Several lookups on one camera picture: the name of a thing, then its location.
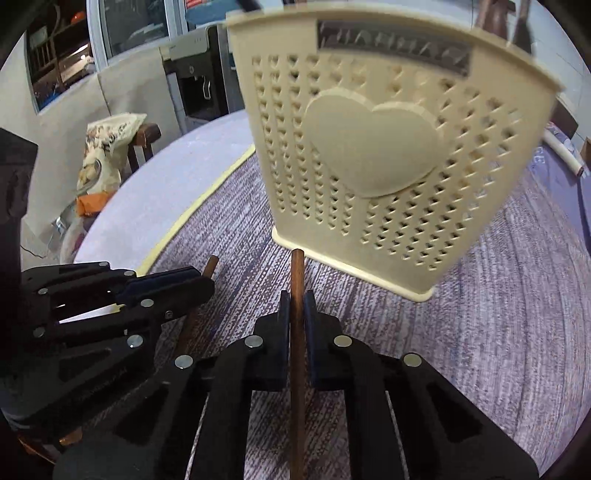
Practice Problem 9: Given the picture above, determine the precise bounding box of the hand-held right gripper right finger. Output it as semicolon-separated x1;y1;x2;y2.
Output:
304;290;540;480

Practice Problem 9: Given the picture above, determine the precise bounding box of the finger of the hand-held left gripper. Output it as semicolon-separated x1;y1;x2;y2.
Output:
0;318;161;435
21;262;216;324

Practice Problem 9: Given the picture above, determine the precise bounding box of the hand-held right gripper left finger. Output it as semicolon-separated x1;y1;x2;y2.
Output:
53;290;291;480

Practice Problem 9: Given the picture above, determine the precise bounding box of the brown wooden chopstick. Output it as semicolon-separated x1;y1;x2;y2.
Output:
173;255;220;358
291;249;306;480

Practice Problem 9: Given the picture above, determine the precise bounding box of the beige perforated utensil holder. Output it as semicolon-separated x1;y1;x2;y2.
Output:
226;7;566;303

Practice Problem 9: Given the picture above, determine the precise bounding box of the black chopstick with gold band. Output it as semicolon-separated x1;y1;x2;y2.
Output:
508;0;534;51

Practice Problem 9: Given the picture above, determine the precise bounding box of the clear plastic bag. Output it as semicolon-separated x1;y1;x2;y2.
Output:
55;203;90;264

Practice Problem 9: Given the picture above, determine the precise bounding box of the beige cardboard panel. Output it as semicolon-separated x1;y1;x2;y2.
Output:
0;34;185;222

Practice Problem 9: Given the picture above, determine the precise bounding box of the lavender tablecloth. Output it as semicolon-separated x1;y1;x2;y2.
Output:
74;108;257;273

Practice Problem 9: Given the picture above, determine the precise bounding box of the printed snack bag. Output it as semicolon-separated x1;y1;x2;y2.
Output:
76;113;148;217

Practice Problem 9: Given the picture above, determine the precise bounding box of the wooden chair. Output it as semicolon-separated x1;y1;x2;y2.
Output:
127;122;162;171

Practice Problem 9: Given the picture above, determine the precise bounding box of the purple striped table mat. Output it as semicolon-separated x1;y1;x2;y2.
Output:
148;148;591;480

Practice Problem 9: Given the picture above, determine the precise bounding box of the glass window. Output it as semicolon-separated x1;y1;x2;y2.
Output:
25;0;232;112

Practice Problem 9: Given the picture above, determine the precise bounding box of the grey water dispenser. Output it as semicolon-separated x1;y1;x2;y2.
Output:
161;25;245;134

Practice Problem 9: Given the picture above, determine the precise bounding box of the lavender floral cloth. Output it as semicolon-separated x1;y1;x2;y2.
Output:
526;124;591;195

